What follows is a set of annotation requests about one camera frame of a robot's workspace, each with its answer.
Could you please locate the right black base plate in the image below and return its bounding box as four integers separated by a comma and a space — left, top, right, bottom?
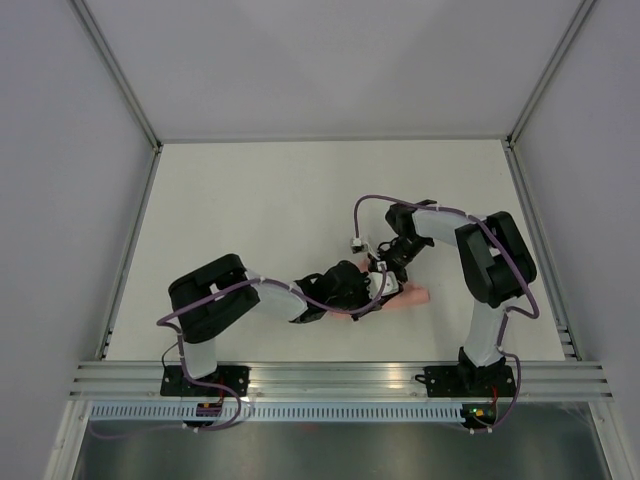
414, 365, 516, 398

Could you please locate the right aluminium frame post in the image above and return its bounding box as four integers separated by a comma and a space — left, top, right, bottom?
504, 0, 599, 149

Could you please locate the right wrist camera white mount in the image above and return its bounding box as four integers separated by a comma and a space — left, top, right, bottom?
350, 236, 375, 255

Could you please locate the aluminium frame post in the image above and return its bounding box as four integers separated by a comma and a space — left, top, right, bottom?
67, 0, 162, 152
504, 0, 599, 149

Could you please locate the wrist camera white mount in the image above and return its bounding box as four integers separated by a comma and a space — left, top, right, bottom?
368, 272, 402, 301
350, 236, 375, 255

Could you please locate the left aluminium frame post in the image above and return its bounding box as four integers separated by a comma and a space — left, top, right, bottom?
67, 0, 162, 152

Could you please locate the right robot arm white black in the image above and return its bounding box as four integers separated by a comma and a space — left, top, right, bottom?
369, 200, 539, 398

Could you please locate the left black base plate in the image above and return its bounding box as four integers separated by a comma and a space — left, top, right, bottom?
160, 365, 250, 398

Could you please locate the white slotted cable duct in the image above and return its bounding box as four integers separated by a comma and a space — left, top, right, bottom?
90, 401, 463, 423

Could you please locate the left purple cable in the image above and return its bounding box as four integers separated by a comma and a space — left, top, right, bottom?
89, 262, 391, 441

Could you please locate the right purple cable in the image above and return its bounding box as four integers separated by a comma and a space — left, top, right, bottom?
352, 193, 541, 435

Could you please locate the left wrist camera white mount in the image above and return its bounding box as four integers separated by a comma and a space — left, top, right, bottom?
368, 272, 402, 301

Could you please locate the aluminium mounting rail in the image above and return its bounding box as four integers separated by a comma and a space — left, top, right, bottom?
69, 324, 615, 401

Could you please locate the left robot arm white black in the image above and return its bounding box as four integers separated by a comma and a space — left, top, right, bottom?
156, 254, 388, 397

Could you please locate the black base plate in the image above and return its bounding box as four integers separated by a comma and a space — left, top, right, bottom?
160, 365, 250, 398
414, 365, 516, 398

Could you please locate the pink cloth napkin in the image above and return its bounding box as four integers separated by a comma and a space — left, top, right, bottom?
316, 260, 430, 321

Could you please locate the purple cable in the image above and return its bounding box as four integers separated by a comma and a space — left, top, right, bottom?
89, 262, 391, 441
352, 193, 541, 435

